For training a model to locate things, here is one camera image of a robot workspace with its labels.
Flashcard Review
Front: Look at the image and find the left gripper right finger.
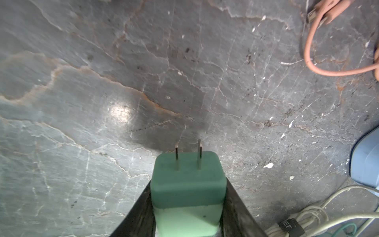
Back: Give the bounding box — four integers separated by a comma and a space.
220, 180, 267, 237

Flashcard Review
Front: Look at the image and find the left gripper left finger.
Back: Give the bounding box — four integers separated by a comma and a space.
110, 181, 156, 237

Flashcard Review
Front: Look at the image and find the green charger plug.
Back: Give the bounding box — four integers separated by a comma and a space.
150, 142, 227, 237

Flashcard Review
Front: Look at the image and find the white charging cable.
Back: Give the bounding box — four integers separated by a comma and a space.
264, 185, 379, 237

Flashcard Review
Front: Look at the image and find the pink charging cable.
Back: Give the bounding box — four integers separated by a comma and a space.
304, 0, 379, 81

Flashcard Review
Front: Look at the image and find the blue power strip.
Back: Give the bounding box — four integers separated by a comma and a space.
350, 128, 379, 196

